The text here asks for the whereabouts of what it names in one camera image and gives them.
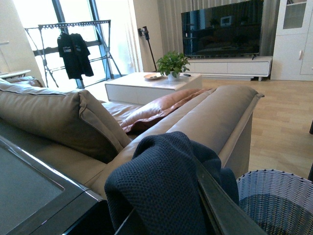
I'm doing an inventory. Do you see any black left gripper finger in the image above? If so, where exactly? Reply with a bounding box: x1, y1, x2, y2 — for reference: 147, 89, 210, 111
194, 157, 266, 235

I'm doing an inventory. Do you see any dark navy knitted garment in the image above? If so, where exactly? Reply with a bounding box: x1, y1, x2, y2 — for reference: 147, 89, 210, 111
104, 132, 239, 235

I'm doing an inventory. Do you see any grey front-load washing machine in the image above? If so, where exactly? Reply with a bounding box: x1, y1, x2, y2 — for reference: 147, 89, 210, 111
0, 138, 115, 235

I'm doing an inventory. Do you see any metal clothes drying rack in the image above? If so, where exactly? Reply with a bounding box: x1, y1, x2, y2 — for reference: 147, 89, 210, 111
25, 20, 122, 89

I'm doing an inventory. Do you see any woven blue laundry basket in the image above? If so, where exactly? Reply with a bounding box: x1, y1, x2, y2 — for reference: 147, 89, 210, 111
237, 169, 313, 235

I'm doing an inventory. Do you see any pink leather cushion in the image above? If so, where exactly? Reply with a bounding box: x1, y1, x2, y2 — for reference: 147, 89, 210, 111
120, 89, 215, 133

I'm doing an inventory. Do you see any white tv stand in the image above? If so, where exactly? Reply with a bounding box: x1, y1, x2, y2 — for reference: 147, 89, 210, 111
189, 56, 272, 81

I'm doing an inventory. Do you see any shallow beige dish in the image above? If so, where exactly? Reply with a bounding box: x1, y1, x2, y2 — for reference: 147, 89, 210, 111
144, 72, 164, 81

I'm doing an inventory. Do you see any white coffee table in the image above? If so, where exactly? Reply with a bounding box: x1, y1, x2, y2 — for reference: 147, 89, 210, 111
105, 72, 202, 105

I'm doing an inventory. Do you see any green potted plant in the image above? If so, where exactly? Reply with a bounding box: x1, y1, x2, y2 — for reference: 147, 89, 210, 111
156, 51, 190, 81

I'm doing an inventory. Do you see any beige leather sofa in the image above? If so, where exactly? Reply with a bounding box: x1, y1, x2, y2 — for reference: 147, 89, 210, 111
0, 80, 262, 197

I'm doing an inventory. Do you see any white display cabinet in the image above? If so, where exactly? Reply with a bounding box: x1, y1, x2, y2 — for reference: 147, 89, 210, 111
270, 0, 313, 81

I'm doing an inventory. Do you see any large black television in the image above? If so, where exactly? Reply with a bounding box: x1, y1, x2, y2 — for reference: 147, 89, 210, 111
181, 0, 263, 58

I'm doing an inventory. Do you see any black t-shirt on hanger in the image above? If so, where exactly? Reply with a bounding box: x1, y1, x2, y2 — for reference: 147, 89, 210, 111
57, 32, 94, 80

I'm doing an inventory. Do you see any cordless stick vacuum cleaner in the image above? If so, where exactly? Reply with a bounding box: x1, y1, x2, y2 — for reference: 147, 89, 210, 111
137, 26, 157, 73

